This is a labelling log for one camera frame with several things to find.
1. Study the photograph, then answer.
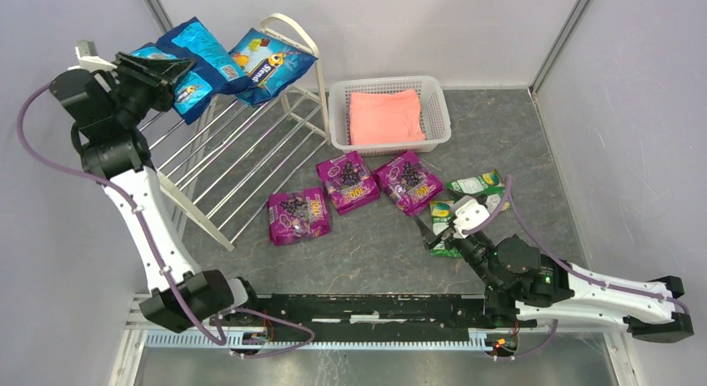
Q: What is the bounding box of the green candy bag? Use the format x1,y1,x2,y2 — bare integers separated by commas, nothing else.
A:
429,200,462,258
445,169,506,213

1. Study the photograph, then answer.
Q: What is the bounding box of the blue candy bag back side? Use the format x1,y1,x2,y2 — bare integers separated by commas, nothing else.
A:
132,17,253,124

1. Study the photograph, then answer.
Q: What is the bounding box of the blue candy bag with fruits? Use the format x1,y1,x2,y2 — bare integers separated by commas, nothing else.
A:
228,28,317,106

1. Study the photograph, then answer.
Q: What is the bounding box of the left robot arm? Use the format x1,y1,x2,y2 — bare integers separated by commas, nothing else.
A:
49,53,249,333

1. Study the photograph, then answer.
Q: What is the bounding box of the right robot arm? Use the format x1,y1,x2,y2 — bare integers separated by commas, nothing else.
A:
415,219,694,343

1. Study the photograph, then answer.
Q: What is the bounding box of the purple candy bag right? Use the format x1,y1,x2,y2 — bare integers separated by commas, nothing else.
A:
373,151,444,217

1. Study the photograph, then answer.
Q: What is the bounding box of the purple candy bag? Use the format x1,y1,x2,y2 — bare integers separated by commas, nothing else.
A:
373,151,444,217
266,188,331,246
315,151,381,215

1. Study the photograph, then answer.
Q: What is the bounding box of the purple candy bag middle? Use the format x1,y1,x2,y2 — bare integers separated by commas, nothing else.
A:
315,151,381,215

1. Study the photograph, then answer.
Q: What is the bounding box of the cream metal shelf rack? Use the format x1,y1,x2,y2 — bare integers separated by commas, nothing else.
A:
140,13,331,251

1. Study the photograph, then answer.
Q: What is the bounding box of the purple candy bag left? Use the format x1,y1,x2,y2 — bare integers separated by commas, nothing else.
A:
266,188,331,246

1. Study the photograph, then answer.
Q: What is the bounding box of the white plastic basket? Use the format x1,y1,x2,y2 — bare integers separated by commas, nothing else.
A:
328,76,451,156

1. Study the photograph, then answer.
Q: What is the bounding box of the pink folded cloth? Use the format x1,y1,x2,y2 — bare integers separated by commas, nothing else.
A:
349,89,426,146

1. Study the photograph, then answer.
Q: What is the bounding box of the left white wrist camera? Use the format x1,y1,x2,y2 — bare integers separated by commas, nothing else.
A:
74,40,117,73

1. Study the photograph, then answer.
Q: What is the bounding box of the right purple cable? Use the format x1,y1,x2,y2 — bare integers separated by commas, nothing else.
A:
466,174,691,363

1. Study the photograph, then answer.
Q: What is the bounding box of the purple cable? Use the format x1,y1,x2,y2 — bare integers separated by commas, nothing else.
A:
16,83,316,359
466,174,691,363

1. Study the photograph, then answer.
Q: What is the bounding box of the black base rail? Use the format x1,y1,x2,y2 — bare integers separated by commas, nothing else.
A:
221,294,515,343

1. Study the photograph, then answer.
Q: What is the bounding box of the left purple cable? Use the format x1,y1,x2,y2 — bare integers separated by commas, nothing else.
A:
16,83,316,359

